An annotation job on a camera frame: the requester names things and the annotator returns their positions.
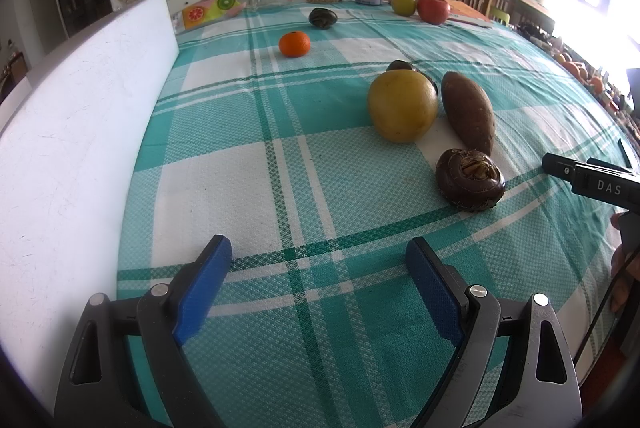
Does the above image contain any dark mangosteen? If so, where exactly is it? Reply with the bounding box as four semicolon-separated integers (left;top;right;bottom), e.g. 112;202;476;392
386;60;438;92
435;148;506;212

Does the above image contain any sweet potato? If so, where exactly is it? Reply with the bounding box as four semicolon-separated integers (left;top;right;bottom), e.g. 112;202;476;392
442;72;496;156

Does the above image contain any yellow round fruit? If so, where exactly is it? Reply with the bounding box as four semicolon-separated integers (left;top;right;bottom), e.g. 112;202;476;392
367;70;438;144

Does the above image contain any small orange mandarin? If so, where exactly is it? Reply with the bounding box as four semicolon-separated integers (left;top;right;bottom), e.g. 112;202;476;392
279;30;311;58

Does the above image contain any red apple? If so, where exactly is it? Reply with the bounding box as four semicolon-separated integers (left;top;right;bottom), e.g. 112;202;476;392
416;0;450;25

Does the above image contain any dark wrinkled fruit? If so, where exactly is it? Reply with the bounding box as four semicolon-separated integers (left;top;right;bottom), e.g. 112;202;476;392
308;8;337;29

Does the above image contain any green apple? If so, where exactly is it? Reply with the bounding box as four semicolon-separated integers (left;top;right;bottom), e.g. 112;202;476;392
390;0;416;18

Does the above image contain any person's right hand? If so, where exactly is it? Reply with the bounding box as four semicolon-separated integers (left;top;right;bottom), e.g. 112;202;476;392
608;211;640;314

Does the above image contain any fruit tray on side table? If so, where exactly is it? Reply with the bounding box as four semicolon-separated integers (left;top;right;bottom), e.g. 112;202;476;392
551;49;626;110

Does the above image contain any teal plaid tablecloth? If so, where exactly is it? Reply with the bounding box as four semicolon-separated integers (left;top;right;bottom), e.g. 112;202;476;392
117;3;624;427

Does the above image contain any white storage box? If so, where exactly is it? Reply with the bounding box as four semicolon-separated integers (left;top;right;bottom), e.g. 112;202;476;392
1;0;178;408

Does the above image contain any orange book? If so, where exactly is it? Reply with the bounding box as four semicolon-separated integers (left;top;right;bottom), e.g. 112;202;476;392
447;0;495;28

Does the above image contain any fruit print pouch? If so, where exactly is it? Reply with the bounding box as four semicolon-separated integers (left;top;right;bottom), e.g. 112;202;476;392
180;0;246;30

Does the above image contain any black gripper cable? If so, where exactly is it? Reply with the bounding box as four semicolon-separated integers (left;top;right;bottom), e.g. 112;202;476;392
572;247;640;366

